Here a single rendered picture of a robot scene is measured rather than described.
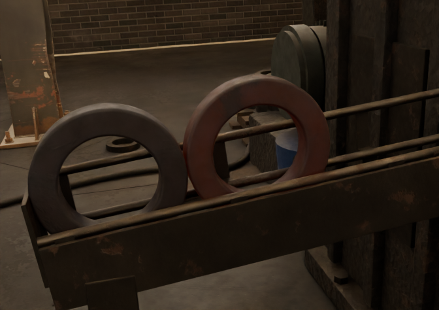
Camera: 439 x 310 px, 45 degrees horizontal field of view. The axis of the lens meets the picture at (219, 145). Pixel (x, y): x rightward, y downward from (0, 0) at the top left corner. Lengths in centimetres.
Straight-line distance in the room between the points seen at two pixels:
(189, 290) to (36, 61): 190
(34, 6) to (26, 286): 177
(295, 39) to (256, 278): 86
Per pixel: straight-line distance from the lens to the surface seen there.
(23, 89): 319
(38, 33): 313
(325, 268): 157
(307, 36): 196
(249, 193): 64
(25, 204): 62
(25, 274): 184
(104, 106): 61
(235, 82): 63
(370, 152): 76
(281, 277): 165
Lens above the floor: 89
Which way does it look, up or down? 18 degrees down
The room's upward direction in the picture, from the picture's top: 3 degrees counter-clockwise
